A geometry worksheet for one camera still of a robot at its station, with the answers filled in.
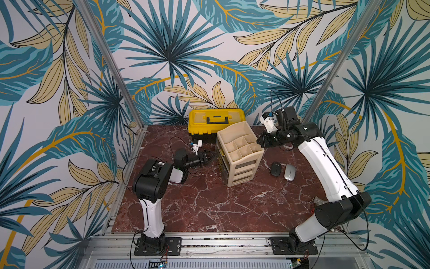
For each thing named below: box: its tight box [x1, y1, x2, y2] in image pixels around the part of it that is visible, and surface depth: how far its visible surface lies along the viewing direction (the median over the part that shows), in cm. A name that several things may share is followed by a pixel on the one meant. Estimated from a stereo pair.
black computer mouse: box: [270, 161, 282, 177], surface depth 100 cm
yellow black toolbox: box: [187, 108, 246, 142], surface depth 102 cm
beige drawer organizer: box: [216, 121, 265, 188], surface depth 81 cm
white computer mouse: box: [283, 163, 297, 182], surface depth 97 cm
